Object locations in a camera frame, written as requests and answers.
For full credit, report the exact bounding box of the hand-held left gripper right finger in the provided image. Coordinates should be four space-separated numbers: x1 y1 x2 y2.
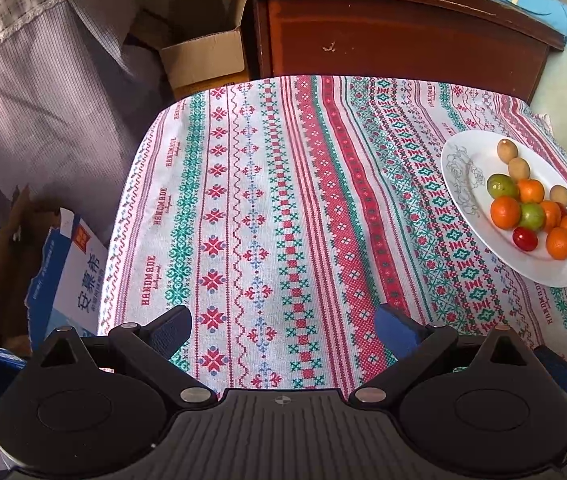
348 303 534 407

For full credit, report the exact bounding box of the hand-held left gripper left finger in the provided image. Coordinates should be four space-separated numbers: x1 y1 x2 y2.
38 305 219 409

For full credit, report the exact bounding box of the large orange mandarin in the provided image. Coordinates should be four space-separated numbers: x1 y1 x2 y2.
490 196 522 231
546 227 567 261

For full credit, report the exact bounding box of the green lime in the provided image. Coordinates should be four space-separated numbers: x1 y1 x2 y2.
519 203 547 232
487 173 520 200

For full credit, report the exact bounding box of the white plate with grey print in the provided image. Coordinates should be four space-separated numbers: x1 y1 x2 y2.
441 130 567 288

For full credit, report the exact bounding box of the blue printed carton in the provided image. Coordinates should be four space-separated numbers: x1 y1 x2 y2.
0 207 112 433

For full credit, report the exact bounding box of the red green patterned tablecloth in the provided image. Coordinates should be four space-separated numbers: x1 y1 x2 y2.
97 75 567 392

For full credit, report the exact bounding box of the brown cardboard flap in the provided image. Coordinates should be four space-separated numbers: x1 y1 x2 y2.
0 186 64 358

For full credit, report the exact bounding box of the open cardboard box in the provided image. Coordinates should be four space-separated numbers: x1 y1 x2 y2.
160 0 250 102

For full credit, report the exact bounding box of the grey checked cloth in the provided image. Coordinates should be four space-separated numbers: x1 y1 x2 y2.
0 0 176 246

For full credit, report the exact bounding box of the dark wooden cabinet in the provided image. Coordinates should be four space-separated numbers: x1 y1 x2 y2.
233 0 567 105

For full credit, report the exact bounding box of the blue cushion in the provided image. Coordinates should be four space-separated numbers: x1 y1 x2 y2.
483 0 567 78

